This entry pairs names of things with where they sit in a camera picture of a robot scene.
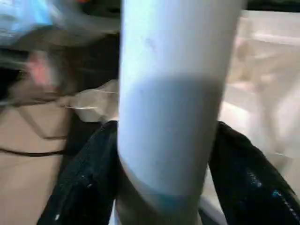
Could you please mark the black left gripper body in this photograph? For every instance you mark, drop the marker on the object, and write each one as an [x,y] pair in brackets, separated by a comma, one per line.
[89,61]

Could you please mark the white plastic table top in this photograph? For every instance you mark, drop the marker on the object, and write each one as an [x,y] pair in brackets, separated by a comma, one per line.
[262,84]

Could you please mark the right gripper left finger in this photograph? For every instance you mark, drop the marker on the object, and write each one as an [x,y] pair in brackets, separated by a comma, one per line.
[84,187]

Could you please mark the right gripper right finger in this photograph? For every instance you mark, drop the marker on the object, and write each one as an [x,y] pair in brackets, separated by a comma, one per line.
[253,187]

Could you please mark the white plastic table leg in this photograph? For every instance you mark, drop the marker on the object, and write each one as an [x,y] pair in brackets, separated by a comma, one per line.
[173,93]

